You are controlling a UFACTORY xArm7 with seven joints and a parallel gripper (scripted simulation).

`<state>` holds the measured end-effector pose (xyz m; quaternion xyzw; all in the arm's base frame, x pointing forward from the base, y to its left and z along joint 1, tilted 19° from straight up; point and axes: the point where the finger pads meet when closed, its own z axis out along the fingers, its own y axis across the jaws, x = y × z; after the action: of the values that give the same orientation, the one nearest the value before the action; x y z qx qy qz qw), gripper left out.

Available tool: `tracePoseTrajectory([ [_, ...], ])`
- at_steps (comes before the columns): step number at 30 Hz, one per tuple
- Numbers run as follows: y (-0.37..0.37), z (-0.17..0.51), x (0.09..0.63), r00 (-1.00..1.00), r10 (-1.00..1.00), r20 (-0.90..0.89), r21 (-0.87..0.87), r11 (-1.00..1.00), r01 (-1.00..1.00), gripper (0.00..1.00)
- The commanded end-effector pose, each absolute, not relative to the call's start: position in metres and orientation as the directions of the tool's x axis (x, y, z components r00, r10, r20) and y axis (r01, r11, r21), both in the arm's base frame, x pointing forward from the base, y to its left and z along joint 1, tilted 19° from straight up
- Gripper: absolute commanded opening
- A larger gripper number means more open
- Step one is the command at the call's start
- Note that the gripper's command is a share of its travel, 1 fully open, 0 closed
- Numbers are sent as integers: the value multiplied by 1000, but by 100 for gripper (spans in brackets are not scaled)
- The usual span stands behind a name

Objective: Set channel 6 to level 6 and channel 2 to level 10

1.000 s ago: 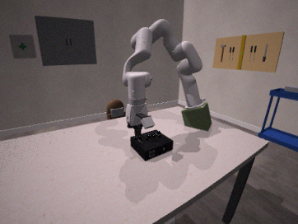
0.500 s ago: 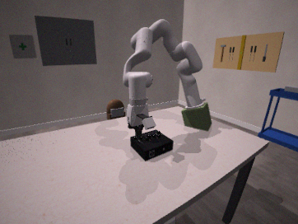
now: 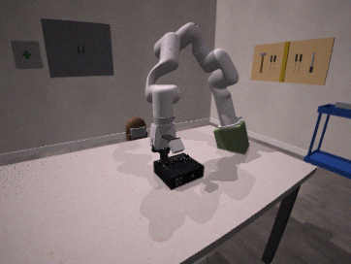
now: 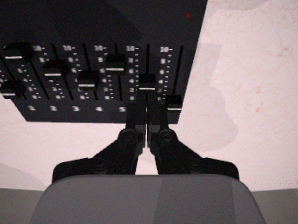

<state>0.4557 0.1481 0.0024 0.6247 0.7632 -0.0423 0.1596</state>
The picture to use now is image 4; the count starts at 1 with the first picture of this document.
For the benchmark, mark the black lighting desk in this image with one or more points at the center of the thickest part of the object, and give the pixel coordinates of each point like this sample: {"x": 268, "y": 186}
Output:
{"x": 117, "y": 46}

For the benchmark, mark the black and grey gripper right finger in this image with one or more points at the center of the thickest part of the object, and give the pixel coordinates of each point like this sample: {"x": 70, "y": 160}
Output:
{"x": 171, "y": 155}

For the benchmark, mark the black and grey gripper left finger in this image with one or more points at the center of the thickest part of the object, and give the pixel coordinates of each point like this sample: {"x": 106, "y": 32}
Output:
{"x": 118, "y": 158}

